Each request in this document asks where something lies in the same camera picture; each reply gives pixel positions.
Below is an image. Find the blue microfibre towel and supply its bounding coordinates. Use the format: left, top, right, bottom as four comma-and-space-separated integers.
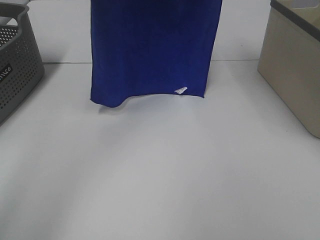
90, 0, 222, 108

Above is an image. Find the beige bin with grey rim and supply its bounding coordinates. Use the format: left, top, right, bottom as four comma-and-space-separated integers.
258, 0, 320, 138

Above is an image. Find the grey perforated plastic basket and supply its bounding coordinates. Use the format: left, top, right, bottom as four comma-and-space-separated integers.
0, 2, 45, 123

